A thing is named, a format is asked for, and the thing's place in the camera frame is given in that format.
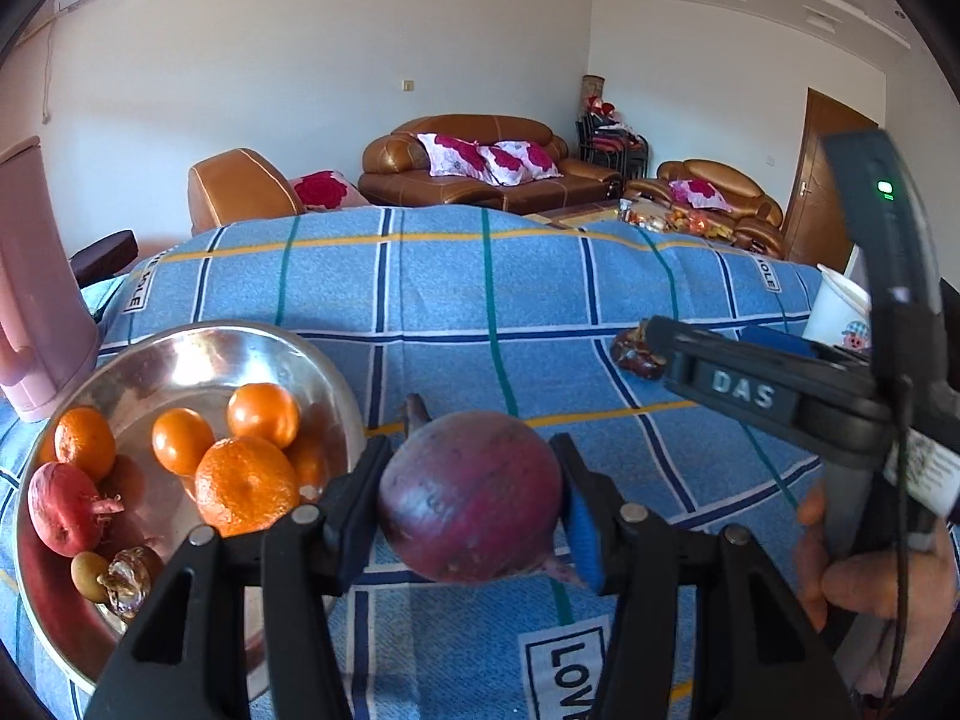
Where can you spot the wooden coffee table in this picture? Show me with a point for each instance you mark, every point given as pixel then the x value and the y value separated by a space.
pixel 574 216

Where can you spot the dried dates pile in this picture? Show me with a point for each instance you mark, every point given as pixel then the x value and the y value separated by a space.
pixel 637 354

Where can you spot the white cartoon mug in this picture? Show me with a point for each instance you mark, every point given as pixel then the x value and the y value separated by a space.
pixel 829 307

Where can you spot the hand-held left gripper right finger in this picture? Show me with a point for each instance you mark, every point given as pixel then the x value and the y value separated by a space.
pixel 583 532

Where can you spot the tall patterned cylinder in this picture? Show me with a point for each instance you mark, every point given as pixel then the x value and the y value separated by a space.
pixel 592 94

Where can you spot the brown leather three-seat sofa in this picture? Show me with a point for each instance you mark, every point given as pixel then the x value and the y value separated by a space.
pixel 465 195

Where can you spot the red radish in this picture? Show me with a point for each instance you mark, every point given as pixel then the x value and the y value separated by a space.
pixel 64 506

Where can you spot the bumpy tangerine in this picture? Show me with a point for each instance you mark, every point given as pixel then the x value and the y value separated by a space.
pixel 84 442

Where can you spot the purple beetroot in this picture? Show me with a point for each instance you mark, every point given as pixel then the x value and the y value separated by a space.
pixel 472 495

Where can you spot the floral pink pillow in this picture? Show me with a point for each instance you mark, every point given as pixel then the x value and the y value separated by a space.
pixel 326 190
pixel 525 160
pixel 454 156
pixel 699 195

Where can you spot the pink electric kettle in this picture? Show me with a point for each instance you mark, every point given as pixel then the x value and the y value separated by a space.
pixel 30 277

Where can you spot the person's right hand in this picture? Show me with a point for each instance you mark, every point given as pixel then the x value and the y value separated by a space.
pixel 862 585

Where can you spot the dark chair armrest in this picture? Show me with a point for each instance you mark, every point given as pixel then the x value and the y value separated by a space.
pixel 105 255

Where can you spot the stack of dark chairs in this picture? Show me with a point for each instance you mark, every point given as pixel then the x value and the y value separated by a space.
pixel 615 146

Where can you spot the brown date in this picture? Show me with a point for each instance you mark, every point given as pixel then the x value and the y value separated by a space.
pixel 133 581

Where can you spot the small smooth orange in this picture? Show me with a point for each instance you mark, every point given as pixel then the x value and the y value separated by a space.
pixel 182 441

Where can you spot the medium smooth orange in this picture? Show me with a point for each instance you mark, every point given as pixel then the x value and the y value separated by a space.
pixel 262 414

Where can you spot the large orange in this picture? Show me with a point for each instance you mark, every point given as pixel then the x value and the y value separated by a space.
pixel 246 484

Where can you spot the brown leather armchair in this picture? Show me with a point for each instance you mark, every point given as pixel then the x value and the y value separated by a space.
pixel 232 191

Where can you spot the brown wooden door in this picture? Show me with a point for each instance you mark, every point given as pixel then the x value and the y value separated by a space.
pixel 825 180

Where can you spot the coffee table clutter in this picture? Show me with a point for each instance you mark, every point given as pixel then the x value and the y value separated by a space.
pixel 675 220

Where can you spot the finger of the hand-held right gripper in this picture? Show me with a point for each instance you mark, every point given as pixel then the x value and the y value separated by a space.
pixel 795 352
pixel 675 345

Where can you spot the stainless steel bowl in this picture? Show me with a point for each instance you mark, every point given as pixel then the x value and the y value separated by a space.
pixel 187 360

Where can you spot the small brown longan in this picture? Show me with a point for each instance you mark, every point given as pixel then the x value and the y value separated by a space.
pixel 90 576

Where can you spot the blue plaid blanket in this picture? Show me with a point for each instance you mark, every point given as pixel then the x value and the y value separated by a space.
pixel 525 292

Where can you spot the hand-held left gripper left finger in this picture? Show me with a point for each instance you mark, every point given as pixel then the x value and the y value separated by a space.
pixel 360 510

